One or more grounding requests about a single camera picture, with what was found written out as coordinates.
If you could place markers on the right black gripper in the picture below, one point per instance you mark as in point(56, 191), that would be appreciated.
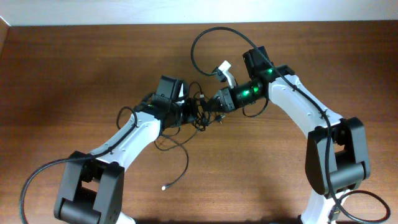
point(226, 99)

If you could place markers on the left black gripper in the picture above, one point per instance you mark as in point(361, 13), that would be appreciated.
point(191, 110)

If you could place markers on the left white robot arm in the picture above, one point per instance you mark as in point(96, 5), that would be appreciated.
point(91, 190)

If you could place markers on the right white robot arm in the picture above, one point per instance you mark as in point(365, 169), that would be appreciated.
point(337, 158)

